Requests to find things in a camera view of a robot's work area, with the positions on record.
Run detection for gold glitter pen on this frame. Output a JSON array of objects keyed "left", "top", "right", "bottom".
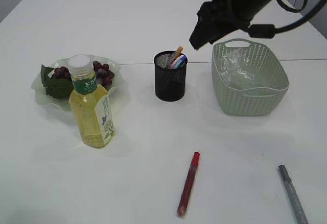
[{"left": 167, "top": 46, "right": 183, "bottom": 69}]

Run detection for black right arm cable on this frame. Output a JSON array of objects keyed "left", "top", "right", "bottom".
[{"left": 247, "top": 0, "right": 327, "bottom": 40}]

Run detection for yellow tea bottle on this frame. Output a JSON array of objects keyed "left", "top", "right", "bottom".
[{"left": 68, "top": 55, "right": 114, "bottom": 148}]

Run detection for frosted green wavy plate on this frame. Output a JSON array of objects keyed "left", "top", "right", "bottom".
[{"left": 31, "top": 55, "right": 126, "bottom": 111}]

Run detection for purple artificial grape bunch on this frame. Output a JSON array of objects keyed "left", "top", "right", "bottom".
[{"left": 40, "top": 60, "right": 115, "bottom": 99}]

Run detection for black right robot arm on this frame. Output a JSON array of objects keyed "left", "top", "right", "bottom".
[{"left": 189, "top": 0, "right": 276, "bottom": 50}]

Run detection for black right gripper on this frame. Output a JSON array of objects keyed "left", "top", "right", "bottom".
[{"left": 189, "top": 1, "right": 252, "bottom": 51}]

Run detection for light green plastic basket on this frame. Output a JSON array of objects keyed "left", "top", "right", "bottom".
[{"left": 212, "top": 39, "right": 289, "bottom": 116}]

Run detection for pink scissors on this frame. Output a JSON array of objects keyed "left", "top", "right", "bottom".
[{"left": 170, "top": 57, "right": 181, "bottom": 69}]

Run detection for clear plastic ruler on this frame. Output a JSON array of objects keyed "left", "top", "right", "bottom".
[{"left": 158, "top": 53, "right": 170, "bottom": 68}]

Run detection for red glitter pen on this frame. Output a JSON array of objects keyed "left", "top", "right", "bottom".
[{"left": 177, "top": 152, "right": 200, "bottom": 218}]

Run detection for black mesh pen holder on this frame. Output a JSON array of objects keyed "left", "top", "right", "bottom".
[{"left": 154, "top": 51, "right": 188, "bottom": 102}]

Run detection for clear plastic sheet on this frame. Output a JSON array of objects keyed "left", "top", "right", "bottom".
[{"left": 220, "top": 48, "right": 254, "bottom": 90}]

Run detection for blue scissors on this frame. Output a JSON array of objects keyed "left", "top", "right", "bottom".
[{"left": 175, "top": 55, "right": 186, "bottom": 68}]

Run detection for silver glitter pen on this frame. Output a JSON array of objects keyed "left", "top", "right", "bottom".
[{"left": 278, "top": 165, "right": 309, "bottom": 224}]

